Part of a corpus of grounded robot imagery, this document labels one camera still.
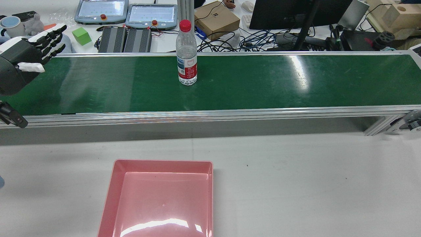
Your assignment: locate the black cable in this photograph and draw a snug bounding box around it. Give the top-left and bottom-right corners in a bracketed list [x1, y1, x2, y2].
[197, 31, 242, 52]

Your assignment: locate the black monitor stand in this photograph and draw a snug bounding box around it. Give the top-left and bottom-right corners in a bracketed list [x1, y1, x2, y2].
[293, 0, 321, 51]

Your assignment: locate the pink plastic basket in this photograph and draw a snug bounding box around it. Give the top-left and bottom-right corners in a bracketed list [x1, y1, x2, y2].
[97, 159, 214, 237]

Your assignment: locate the black equipment box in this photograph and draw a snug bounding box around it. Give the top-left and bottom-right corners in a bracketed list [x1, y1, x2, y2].
[340, 30, 375, 51]

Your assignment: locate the black finned controller box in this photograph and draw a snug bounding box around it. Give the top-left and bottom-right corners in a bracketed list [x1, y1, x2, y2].
[98, 26, 127, 53]
[123, 28, 153, 53]

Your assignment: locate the grey teach pendant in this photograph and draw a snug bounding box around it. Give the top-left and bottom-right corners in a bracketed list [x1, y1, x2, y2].
[75, 0, 129, 25]
[125, 4, 178, 30]

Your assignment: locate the white blue mug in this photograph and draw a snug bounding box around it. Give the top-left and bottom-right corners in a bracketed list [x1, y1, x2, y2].
[0, 16, 25, 37]

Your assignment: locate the clear plastic bag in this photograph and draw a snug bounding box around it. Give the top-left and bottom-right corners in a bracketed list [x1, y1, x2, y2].
[220, 30, 242, 48]
[49, 8, 77, 26]

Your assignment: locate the grey plush toy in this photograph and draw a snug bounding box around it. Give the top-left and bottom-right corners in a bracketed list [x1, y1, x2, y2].
[25, 13, 45, 36]

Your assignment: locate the blue cable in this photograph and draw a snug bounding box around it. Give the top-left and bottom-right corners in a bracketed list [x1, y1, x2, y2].
[239, 30, 275, 48]

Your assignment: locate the clear water bottle red label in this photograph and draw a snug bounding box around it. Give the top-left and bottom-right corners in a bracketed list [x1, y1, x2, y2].
[176, 19, 198, 86]

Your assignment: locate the green conveyor belt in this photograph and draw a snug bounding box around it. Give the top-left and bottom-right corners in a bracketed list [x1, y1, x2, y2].
[0, 50, 421, 136]

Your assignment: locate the black monitor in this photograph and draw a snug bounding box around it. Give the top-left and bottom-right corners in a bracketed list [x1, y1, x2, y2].
[249, 0, 353, 30]

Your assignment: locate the grey docking hub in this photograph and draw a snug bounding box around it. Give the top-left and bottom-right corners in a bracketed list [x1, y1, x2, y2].
[276, 33, 298, 45]

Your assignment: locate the beige wooden block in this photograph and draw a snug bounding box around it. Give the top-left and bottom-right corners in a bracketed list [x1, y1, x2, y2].
[382, 3, 421, 31]

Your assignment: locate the brown cardboard box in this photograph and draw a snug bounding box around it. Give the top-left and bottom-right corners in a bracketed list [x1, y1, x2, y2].
[194, 1, 240, 40]

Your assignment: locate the black ribbed wheel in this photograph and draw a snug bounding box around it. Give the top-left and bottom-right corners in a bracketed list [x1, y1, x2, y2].
[365, 31, 395, 50]

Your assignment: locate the aluminium profile post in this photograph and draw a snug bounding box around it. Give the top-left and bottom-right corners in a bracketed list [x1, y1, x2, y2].
[178, 0, 195, 21]

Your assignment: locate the grey conveyor motor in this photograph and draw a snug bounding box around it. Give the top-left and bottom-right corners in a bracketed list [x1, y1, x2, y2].
[387, 110, 421, 133]

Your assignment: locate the green cube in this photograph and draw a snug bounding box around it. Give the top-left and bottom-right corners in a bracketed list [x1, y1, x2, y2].
[72, 27, 92, 46]

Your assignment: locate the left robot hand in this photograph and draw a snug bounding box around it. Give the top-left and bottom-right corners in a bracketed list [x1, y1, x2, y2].
[0, 23, 68, 96]

